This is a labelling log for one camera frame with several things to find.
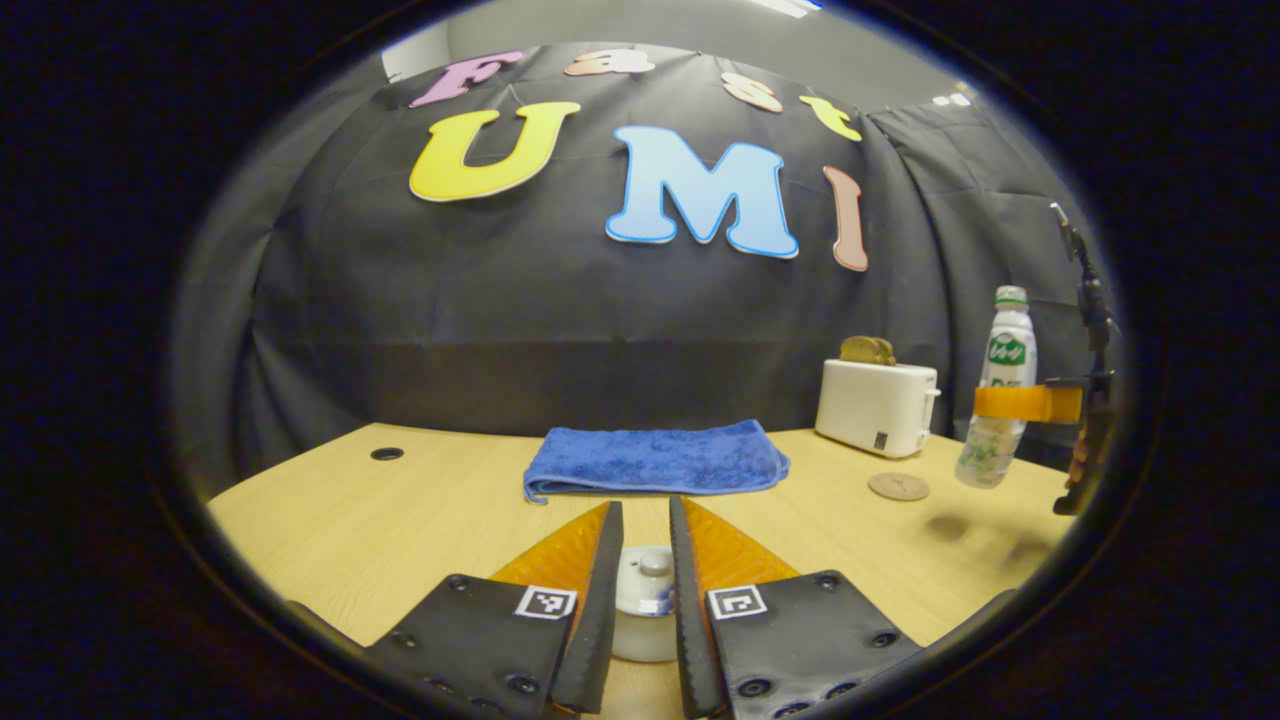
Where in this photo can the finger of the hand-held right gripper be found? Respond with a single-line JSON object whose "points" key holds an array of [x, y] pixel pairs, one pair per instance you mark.
{"points": [[1030, 403]]}

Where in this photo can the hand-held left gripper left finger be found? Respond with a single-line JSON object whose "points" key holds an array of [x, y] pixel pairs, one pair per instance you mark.
{"points": [[590, 620]]}

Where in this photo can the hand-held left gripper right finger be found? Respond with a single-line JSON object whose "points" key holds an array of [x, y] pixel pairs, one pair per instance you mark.
{"points": [[690, 620]]}

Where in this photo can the white teacup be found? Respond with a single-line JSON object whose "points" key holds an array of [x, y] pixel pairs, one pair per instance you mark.
{"points": [[645, 640]]}

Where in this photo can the white water bottle green label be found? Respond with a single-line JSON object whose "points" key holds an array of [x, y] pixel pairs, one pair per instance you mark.
{"points": [[1010, 350]]}

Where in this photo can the white teacup lid blue pattern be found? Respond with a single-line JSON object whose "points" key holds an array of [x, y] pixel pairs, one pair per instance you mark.
{"points": [[645, 585]]}

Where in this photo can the round brown coaster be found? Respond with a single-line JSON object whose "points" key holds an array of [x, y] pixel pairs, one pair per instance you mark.
{"points": [[898, 486]]}

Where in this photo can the white toaster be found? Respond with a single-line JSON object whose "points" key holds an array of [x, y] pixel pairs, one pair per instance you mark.
{"points": [[875, 405]]}

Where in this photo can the blue towel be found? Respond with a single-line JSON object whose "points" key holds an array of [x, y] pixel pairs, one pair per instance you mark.
{"points": [[655, 460]]}

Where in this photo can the brown bread slice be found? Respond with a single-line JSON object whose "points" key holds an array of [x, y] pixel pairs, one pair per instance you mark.
{"points": [[867, 350]]}

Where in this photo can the black backdrop cloth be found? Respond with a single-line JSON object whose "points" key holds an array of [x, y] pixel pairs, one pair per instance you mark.
{"points": [[450, 300]]}

